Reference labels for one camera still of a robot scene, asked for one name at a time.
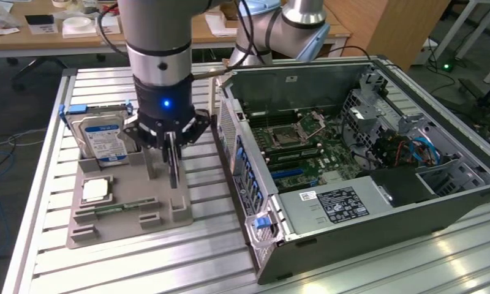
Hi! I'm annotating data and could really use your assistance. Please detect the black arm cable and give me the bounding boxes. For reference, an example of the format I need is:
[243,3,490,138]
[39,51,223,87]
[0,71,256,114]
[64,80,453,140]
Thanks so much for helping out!
[228,0,273,70]

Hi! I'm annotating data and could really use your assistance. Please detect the grey parts rack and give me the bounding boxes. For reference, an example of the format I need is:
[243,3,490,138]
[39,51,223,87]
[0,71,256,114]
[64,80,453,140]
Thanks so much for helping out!
[67,148,195,249]

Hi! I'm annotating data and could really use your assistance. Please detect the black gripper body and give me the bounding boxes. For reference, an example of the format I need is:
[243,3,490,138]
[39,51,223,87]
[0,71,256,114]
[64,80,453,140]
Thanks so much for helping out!
[132,74,197,149]

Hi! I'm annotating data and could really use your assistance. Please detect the metal socket cover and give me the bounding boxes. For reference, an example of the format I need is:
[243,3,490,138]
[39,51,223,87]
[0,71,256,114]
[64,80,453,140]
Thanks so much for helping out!
[295,110,327,134]

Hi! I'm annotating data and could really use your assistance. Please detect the green motherboard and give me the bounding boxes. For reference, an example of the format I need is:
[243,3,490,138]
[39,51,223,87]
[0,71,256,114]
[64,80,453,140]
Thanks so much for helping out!
[244,105,377,192]

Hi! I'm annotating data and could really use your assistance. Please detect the black cable over case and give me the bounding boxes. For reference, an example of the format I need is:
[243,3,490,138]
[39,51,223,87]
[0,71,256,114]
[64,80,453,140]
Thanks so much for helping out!
[319,45,405,70]

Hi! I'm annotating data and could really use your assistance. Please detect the white box with black label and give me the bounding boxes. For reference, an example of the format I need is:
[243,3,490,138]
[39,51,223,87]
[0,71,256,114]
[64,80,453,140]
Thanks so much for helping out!
[24,14,60,35]

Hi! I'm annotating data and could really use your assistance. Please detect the installed RAM sticks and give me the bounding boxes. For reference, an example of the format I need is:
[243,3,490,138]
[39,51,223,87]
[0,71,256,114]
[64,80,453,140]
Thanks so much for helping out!
[264,148,323,162]

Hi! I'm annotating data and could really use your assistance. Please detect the white box with round bowl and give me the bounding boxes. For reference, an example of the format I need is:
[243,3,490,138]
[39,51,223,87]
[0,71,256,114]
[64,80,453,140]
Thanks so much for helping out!
[61,16,99,39]

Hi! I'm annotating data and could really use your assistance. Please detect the white paper stack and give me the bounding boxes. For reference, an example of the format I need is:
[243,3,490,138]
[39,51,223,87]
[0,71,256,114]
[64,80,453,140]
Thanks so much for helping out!
[204,13,239,38]

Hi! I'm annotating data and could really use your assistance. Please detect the silver CPU chip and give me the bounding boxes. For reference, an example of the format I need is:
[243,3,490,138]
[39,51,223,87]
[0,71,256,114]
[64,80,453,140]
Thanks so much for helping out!
[81,179,111,203]

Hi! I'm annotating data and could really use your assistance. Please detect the blue floor cable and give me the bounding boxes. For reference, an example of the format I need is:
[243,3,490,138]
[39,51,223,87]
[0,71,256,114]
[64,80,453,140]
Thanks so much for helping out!
[0,143,20,267]

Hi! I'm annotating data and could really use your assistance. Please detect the wooden cabinet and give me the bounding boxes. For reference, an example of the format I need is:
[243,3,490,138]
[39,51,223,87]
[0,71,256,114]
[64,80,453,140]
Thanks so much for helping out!
[323,0,453,70]

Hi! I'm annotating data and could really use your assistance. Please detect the open grey PC case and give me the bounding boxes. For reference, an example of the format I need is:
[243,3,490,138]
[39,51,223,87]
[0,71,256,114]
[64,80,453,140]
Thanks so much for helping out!
[208,55,490,285]

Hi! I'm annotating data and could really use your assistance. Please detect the hard disk in blue carrier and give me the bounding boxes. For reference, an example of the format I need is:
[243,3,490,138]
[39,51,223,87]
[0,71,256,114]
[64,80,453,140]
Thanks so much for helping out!
[59,100,143,168]

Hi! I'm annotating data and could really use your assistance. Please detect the metal disk bay cage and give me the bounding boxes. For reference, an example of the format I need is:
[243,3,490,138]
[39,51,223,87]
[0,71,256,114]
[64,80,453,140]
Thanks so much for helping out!
[341,88,399,168]

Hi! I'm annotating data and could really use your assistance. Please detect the white floor cable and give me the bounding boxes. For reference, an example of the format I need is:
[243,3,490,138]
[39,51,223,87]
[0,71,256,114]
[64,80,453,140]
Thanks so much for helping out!
[0,127,47,147]

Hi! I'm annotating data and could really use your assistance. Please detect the blue expansion slot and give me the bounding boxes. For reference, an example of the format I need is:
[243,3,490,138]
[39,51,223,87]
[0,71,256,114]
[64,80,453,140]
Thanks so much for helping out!
[269,168,305,180]

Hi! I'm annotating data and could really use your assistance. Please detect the graphics card with metal bracket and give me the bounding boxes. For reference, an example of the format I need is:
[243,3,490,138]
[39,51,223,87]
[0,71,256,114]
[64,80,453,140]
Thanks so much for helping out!
[163,131,184,190]

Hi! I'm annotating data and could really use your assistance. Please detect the grey power supply unit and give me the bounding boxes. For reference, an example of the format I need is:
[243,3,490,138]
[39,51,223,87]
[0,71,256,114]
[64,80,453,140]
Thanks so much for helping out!
[277,176,395,237]

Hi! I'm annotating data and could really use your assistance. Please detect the green RAM stick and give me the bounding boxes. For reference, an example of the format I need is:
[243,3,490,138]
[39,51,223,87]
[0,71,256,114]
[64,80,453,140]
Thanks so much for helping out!
[92,203,143,216]

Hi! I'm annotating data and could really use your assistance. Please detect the brown cardboard box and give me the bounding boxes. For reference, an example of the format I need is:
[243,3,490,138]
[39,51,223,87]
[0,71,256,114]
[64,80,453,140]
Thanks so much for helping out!
[220,2,241,21]

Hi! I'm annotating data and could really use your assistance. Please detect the plain white box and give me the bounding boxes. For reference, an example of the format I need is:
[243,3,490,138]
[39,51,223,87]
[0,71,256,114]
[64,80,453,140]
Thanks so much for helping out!
[95,16,121,36]

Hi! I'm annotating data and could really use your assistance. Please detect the orange wire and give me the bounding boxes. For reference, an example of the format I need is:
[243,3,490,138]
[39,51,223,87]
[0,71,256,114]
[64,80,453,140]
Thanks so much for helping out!
[393,141,411,167]

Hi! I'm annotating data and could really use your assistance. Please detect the blue data wire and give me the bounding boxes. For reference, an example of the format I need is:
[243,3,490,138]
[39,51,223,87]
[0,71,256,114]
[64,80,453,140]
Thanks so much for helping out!
[408,137,442,167]

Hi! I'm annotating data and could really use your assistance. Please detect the CPU socket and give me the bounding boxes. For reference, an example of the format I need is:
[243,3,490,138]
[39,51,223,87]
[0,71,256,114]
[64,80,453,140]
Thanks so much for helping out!
[268,124,308,148]

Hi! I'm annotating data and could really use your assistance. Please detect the black office chair base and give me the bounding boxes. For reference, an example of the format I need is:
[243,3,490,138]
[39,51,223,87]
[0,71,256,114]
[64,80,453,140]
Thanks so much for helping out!
[7,52,108,91]

